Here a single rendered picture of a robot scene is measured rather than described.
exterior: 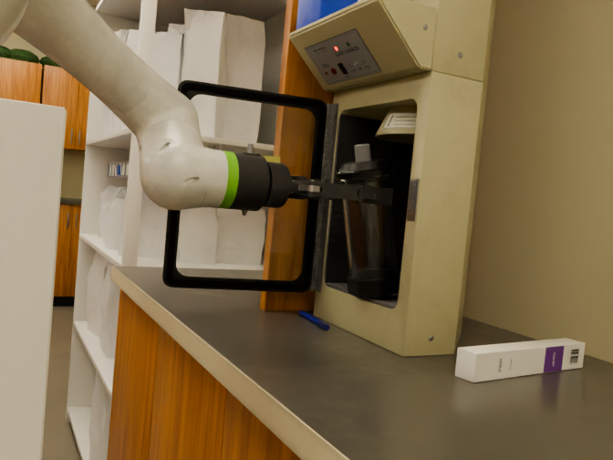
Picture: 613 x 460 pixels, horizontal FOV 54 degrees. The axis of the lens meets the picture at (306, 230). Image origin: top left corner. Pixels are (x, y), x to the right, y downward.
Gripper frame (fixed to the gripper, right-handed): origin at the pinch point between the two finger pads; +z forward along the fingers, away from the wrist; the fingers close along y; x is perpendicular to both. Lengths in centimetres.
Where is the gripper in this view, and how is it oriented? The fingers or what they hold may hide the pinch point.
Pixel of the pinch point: (364, 194)
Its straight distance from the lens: 110.5
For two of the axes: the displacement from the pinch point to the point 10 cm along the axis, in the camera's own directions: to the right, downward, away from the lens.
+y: -4.6, -0.9, 8.9
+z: 8.8, 0.6, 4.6
